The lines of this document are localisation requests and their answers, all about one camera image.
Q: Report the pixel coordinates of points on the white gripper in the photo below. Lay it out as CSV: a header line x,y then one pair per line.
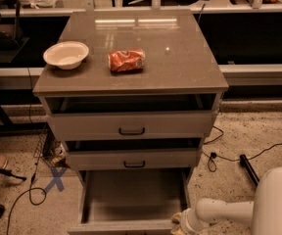
x,y
186,220

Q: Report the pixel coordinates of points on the grey drawer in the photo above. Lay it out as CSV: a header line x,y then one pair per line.
x,y
134,153
133,117
131,202

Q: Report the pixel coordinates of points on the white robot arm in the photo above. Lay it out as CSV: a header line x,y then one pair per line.
x,y
263,213

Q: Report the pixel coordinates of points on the grey drawer cabinet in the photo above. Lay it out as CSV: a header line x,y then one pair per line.
x,y
178,59

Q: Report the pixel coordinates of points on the black metal bar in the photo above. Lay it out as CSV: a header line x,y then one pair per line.
x,y
244,162

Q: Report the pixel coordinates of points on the blue tape cross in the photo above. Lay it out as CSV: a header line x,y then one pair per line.
x,y
57,173

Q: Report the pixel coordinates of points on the crushed orange soda can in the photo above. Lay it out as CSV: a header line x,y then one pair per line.
x,y
126,60

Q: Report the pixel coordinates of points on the black stick tool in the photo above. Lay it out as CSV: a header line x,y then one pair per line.
x,y
9,173

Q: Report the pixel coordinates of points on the white paper bowl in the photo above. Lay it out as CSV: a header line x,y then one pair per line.
x,y
66,55

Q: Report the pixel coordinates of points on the wire basket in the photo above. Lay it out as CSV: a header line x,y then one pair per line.
x,y
49,150

